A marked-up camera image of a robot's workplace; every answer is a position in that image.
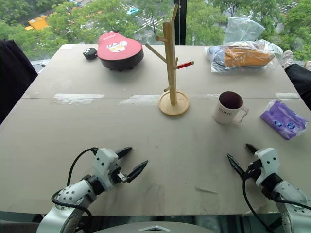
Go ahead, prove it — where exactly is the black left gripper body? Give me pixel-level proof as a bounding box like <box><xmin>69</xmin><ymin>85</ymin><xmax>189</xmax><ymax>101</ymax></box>
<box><xmin>110</xmin><ymin>165</ymin><xmax>129</xmax><ymax>188</ymax></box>

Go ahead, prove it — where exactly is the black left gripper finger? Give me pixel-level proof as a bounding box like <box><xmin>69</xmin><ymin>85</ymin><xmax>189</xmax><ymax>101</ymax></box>
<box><xmin>115</xmin><ymin>146</ymin><xmax>133</xmax><ymax>161</ymax></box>
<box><xmin>126</xmin><ymin>160</ymin><xmax>149</xmax><ymax>184</ymax></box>

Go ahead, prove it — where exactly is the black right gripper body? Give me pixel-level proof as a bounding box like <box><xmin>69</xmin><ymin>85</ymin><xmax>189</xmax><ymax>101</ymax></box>
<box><xmin>246</xmin><ymin>161</ymin><xmax>263</xmax><ymax>181</ymax></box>

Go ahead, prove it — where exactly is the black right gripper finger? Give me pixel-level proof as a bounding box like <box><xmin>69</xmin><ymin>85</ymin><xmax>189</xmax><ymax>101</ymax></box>
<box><xmin>245</xmin><ymin>143</ymin><xmax>259</xmax><ymax>156</ymax></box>
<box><xmin>226</xmin><ymin>153</ymin><xmax>246</xmax><ymax>180</ymax></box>

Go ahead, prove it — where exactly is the wooden mug tree stand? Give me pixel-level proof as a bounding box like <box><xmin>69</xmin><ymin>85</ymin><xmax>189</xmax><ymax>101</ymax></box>
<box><xmin>145</xmin><ymin>3</ymin><xmax>195</xmax><ymax>117</ymax></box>

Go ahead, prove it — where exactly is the purple tissue pack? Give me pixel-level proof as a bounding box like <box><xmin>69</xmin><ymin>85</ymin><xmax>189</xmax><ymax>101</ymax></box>
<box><xmin>260</xmin><ymin>99</ymin><xmax>310</xmax><ymax>141</ymax></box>

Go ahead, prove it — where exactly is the white mug with dark inside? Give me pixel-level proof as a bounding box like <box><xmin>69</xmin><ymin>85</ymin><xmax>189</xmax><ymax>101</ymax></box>
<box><xmin>213</xmin><ymin>91</ymin><xmax>249</xmax><ymax>125</ymax></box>

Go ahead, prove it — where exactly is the silver robot torso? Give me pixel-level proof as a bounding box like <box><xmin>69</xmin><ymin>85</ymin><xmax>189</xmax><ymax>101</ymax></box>
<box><xmin>93</xmin><ymin>220</ymin><xmax>215</xmax><ymax>233</ymax></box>

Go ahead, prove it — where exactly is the clear tape strip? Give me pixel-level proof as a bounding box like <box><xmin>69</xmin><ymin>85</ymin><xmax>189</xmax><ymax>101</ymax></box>
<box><xmin>275</xmin><ymin>92</ymin><xmax>300</xmax><ymax>99</ymax></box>
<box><xmin>53</xmin><ymin>93</ymin><xmax>105</xmax><ymax>105</ymax></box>

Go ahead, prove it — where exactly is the plastic bag with orange slippers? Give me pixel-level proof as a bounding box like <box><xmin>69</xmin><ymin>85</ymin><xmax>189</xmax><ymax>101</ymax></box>
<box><xmin>205</xmin><ymin>39</ymin><xmax>284</xmax><ymax>75</ymax></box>

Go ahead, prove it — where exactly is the small black paw-print object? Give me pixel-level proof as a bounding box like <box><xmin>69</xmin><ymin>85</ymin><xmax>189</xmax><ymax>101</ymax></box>
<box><xmin>83</xmin><ymin>47</ymin><xmax>99</xmax><ymax>61</ymax></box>

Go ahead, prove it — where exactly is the red heart-shaped box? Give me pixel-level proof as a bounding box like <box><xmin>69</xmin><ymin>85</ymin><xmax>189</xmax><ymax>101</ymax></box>
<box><xmin>97</xmin><ymin>31</ymin><xmax>145</xmax><ymax>72</ymax></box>

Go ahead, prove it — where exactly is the pale blue plastic bag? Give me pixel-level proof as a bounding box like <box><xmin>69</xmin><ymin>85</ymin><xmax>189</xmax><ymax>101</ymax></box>
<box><xmin>223</xmin><ymin>17</ymin><xmax>266</xmax><ymax>46</ymax></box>

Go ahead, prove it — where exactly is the yellow truck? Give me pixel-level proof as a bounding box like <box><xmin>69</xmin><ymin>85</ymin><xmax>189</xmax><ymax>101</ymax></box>
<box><xmin>24</xmin><ymin>15</ymin><xmax>50</xmax><ymax>31</ymax></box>

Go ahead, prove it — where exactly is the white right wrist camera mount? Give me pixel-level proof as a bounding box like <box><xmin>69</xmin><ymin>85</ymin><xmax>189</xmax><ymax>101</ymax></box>
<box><xmin>253</xmin><ymin>147</ymin><xmax>279</xmax><ymax>186</ymax></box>

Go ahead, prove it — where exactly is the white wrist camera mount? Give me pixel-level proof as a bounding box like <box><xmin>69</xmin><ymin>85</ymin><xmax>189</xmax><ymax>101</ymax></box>
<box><xmin>253</xmin><ymin>147</ymin><xmax>279</xmax><ymax>186</ymax></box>
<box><xmin>93</xmin><ymin>148</ymin><xmax>120</xmax><ymax>190</ymax></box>

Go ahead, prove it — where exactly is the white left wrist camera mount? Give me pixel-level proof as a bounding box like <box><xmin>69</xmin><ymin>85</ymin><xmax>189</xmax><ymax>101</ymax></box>
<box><xmin>93</xmin><ymin>148</ymin><xmax>120</xmax><ymax>190</ymax></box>

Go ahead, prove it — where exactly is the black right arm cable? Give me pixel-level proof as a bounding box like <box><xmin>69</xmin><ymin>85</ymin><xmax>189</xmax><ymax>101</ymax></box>
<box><xmin>242</xmin><ymin>166</ymin><xmax>276</xmax><ymax>233</ymax></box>

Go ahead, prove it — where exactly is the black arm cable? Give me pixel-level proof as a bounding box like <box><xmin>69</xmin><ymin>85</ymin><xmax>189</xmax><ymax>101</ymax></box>
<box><xmin>51</xmin><ymin>147</ymin><xmax>99</xmax><ymax>218</ymax></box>
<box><xmin>242</xmin><ymin>166</ymin><xmax>276</xmax><ymax>233</ymax></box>

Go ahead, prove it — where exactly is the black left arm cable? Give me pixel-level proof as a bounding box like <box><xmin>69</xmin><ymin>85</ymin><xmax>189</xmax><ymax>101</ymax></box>
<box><xmin>51</xmin><ymin>147</ymin><xmax>99</xmax><ymax>218</ymax></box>

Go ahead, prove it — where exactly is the black window frame bar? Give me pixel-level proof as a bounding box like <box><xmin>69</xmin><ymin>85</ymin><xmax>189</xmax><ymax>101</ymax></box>
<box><xmin>178</xmin><ymin>0</ymin><xmax>188</xmax><ymax>46</ymax></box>

